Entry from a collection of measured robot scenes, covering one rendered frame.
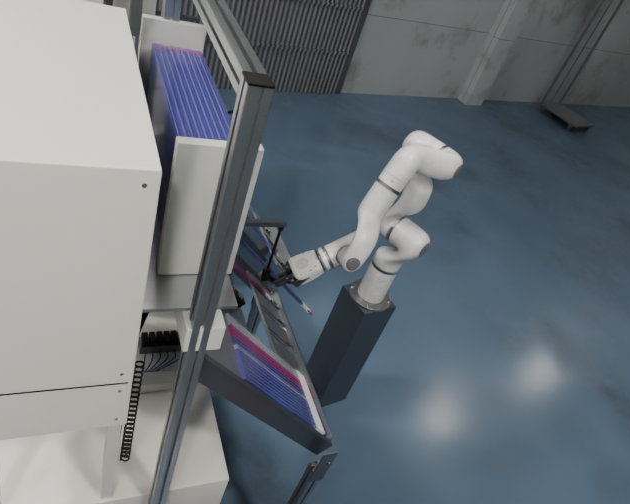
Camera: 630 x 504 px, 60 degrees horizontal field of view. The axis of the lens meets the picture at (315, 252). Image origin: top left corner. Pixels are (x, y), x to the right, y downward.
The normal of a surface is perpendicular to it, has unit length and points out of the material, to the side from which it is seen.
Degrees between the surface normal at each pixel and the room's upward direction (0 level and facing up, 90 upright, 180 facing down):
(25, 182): 90
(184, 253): 90
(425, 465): 0
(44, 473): 0
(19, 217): 90
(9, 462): 0
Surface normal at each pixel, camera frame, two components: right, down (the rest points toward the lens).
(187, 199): 0.32, 0.67
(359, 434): 0.29, -0.74
